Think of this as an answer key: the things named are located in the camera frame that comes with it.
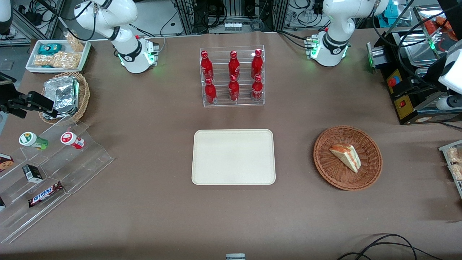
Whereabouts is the black floor cable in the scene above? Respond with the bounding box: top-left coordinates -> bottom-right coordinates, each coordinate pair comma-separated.
356,234 -> 419,260
337,242 -> 445,260

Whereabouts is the cream rectangular tray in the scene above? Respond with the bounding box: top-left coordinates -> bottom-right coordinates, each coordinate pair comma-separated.
191,129 -> 276,186

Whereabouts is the brown wicker basket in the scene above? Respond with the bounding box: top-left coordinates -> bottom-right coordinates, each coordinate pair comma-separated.
313,125 -> 383,191

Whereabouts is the aluminium foil container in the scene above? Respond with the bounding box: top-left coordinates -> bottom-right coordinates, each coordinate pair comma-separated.
43,76 -> 80,120

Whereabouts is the snickers chocolate bar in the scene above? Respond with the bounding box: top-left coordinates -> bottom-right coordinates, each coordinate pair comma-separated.
28,182 -> 64,208

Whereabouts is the triangle sandwich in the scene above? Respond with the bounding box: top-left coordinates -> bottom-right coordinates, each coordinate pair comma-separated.
329,144 -> 362,173

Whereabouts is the large peanut snack bag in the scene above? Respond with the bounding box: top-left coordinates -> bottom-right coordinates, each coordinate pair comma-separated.
34,51 -> 80,70

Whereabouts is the red cola bottle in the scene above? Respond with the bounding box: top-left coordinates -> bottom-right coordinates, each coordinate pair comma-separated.
205,78 -> 217,105
200,51 -> 214,81
252,74 -> 263,102
228,75 -> 240,102
228,51 -> 240,77
251,49 -> 263,77

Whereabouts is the green capped yogurt bottle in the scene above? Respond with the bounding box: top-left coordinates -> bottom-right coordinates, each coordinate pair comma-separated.
19,132 -> 49,151

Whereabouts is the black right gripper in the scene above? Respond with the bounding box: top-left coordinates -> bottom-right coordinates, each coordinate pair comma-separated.
0,90 -> 58,119

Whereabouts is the teal snack packet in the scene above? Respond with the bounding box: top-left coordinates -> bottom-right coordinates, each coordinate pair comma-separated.
38,43 -> 62,55

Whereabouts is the metal steel tray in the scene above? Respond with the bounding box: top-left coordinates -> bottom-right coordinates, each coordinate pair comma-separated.
398,33 -> 441,68

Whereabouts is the clear acrylic bottle rack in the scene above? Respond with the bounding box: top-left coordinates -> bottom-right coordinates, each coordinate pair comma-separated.
200,45 -> 266,107

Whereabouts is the white snack tray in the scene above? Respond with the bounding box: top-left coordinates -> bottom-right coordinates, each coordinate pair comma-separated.
25,39 -> 92,74

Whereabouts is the clear wrapped snack bag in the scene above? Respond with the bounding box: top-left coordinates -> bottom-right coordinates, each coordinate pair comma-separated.
447,146 -> 462,181

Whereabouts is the grey edge snack tray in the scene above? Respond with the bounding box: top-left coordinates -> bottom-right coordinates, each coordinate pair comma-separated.
439,140 -> 462,199

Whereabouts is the tan wicker basket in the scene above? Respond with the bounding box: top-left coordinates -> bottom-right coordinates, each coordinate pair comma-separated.
39,71 -> 91,125

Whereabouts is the small black box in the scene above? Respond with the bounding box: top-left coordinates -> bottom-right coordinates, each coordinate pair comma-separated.
22,164 -> 43,183

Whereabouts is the red capped yogurt bottle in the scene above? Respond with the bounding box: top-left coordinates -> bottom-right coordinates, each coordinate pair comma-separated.
60,131 -> 85,150

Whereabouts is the small peanut snack bag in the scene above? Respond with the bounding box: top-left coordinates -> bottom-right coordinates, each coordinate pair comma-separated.
64,32 -> 85,52

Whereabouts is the brown cookie box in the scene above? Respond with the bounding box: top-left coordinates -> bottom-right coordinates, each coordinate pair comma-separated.
0,153 -> 15,173

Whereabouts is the clear acrylic stepped shelf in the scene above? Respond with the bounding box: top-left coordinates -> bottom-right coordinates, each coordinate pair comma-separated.
0,116 -> 115,244

